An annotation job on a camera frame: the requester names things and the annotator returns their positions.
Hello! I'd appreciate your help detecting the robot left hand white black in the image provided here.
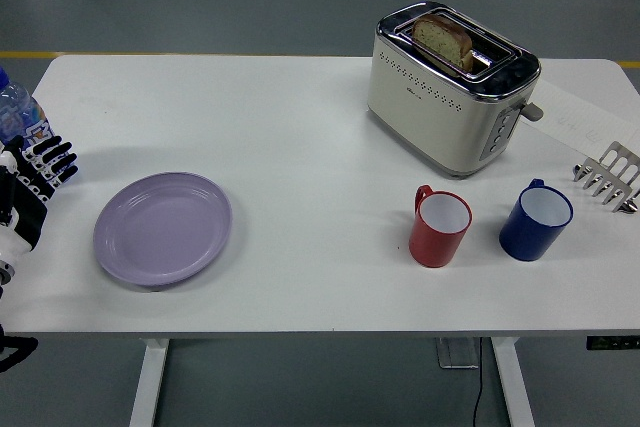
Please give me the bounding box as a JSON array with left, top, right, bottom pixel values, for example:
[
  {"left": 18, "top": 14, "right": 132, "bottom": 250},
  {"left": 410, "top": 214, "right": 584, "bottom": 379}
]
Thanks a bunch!
[{"left": 0, "top": 135, "right": 82, "bottom": 269}]

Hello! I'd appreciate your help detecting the black table control panel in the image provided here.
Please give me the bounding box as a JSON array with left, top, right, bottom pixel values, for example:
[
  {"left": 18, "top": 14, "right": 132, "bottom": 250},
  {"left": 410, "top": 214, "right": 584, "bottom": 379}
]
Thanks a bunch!
[{"left": 586, "top": 335, "right": 640, "bottom": 351}]

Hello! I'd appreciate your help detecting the clear drink bottle blue label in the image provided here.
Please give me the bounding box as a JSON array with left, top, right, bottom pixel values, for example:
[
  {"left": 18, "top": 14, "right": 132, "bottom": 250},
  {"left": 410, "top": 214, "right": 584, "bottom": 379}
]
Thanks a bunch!
[{"left": 0, "top": 65, "right": 56, "bottom": 149}]

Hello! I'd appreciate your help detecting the black cable under table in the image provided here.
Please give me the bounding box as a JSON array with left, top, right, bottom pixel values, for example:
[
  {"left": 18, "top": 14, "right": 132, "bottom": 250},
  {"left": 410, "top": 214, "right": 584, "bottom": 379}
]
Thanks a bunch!
[{"left": 472, "top": 336, "right": 486, "bottom": 427}]

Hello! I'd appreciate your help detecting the white paper sheet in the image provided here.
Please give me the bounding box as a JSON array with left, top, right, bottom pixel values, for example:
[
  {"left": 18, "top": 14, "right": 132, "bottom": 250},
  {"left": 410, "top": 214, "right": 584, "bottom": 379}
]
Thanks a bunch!
[{"left": 519, "top": 80, "right": 640, "bottom": 158}]

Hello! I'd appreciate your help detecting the silver metal toast rack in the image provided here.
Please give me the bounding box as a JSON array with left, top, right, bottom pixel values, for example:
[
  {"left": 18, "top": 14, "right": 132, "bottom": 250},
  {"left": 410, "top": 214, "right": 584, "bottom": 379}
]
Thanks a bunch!
[{"left": 571, "top": 141, "right": 640, "bottom": 214}]

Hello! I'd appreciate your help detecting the red mug white inside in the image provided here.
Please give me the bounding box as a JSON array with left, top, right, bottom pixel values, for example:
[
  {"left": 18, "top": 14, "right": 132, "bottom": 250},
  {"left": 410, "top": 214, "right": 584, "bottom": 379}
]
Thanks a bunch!
[{"left": 408, "top": 184, "right": 474, "bottom": 269}]

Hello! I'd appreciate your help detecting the cream and chrome toaster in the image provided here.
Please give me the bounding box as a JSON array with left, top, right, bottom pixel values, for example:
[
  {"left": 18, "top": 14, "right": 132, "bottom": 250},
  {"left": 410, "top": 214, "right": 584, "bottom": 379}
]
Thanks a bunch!
[{"left": 366, "top": 0, "right": 546, "bottom": 180}]

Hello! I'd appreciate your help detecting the purple round plate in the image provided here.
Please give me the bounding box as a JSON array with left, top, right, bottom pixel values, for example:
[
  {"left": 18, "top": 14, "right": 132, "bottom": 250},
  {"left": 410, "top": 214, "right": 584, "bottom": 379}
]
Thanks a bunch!
[{"left": 93, "top": 171, "right": 234, "bottom": 289}]

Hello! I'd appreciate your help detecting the seeded bread slice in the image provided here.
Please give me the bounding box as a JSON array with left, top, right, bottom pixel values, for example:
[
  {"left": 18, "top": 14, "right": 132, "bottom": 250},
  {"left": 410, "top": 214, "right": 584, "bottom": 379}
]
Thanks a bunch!
[{"left": 411, "top": 14, "right": 475, "bottom": 73}]

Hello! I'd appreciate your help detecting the blue mug white inside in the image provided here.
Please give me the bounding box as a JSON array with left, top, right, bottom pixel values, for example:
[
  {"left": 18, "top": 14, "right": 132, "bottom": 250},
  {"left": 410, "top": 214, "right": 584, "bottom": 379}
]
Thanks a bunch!
[{"left": 498, "top": 178, "right": 575, "bottom": 263}]

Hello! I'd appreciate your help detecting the clear bracket under table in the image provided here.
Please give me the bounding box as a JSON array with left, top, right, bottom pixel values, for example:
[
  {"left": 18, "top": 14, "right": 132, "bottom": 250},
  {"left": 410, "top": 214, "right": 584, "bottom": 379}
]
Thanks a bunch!
[{"left": 435, "top": 336, "right": 482, "bottom": 371}]

